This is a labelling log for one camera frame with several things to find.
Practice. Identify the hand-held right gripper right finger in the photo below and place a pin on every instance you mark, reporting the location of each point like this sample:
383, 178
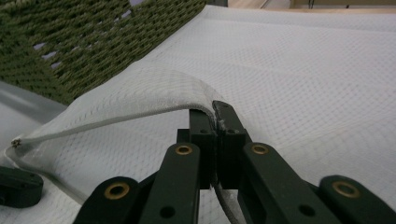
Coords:
230, 149

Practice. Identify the white mesh laundry bag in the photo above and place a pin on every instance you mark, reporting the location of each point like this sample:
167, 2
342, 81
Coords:
280, 62

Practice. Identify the green woven basket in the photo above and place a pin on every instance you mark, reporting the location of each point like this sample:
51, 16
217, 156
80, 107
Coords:
93, 37

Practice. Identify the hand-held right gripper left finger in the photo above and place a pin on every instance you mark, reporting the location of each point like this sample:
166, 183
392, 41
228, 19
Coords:
205, 155

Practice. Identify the light wooden furniture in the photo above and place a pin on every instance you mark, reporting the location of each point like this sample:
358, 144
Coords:
342, 3

